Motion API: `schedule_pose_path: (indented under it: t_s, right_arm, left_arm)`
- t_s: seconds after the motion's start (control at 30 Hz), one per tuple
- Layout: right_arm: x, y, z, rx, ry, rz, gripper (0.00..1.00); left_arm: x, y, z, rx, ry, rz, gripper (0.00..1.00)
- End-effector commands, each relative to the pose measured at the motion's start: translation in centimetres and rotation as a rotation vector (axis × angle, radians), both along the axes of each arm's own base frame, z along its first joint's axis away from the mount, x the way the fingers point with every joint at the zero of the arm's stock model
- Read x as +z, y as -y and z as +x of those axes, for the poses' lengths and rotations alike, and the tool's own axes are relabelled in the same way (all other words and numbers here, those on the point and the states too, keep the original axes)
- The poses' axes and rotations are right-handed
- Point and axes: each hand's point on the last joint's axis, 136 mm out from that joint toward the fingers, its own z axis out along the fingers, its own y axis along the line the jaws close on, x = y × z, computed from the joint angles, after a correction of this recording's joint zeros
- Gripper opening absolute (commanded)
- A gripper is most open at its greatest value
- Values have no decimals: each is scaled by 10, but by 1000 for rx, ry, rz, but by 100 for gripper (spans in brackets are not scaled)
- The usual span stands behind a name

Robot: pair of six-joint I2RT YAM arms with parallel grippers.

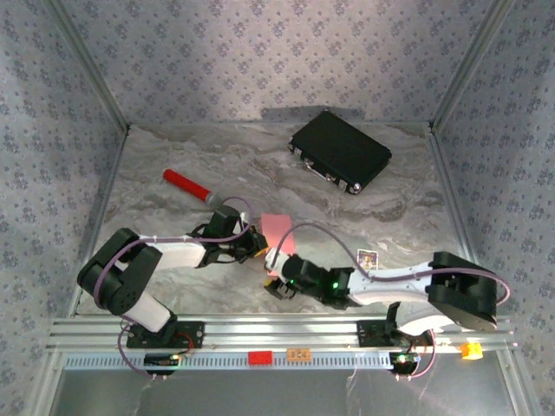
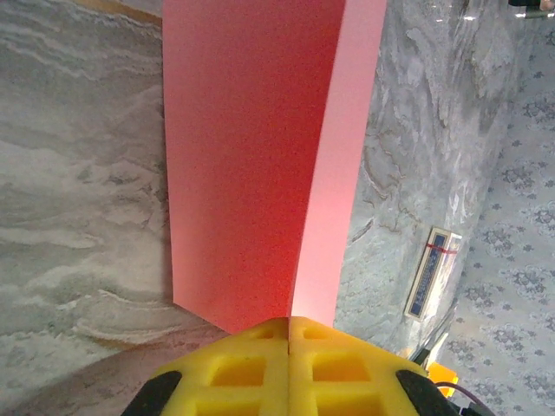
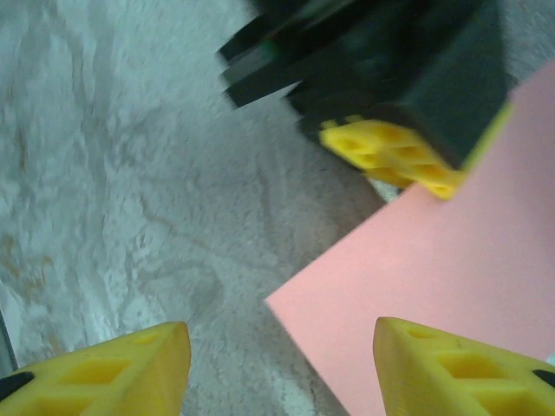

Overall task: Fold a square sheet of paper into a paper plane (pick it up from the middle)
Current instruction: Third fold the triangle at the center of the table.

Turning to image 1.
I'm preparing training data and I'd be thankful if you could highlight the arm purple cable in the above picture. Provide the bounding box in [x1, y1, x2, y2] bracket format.
[275, 223, 512, 382]
[93, 196, 255, 382]

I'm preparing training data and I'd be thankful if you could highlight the yellow orange block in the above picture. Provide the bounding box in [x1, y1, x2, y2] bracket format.
[460, 341, 484, 361]

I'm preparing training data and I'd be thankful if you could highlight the playing card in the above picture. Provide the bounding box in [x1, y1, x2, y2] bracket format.
[356, 249, 378, 270]

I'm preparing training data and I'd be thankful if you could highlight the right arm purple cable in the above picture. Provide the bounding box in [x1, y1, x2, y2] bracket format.
[275, 223, 512, 382]

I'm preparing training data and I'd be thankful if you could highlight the aluminium mounting rail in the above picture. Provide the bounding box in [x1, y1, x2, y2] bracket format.
[45, 315, 519, 353]

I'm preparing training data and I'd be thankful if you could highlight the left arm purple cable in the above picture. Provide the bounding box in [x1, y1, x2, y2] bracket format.
[93, 196, 255, 382]

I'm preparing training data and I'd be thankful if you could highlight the red cylindrical marker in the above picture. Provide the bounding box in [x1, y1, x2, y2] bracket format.
[162, 168, 224, 209]

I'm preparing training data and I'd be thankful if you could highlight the aluminium frame post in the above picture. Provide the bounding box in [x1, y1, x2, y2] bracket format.
[42, 0, 132, 131]
[428, 0, 519, 133]

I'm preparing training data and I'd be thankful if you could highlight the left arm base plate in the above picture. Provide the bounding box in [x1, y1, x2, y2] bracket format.
[126, 320, 206, 350]

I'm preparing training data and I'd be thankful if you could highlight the slotted cable duct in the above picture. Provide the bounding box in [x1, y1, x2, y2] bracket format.
[62, 349, 391, 372]

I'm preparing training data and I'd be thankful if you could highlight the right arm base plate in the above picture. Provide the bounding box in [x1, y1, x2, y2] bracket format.
[357, 319, 437, 348]

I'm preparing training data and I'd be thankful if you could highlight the black briefcase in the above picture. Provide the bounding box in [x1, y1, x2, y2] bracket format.
[288, 110, 394, 196]

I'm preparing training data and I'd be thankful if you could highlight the pink paper sheet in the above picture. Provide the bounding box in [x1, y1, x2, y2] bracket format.
[259, 212, 297, 278]

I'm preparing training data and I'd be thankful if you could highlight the aluminium side rail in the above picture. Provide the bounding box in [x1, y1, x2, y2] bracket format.
[67, 125, 131, 317]
[427, 125, 473, 257]

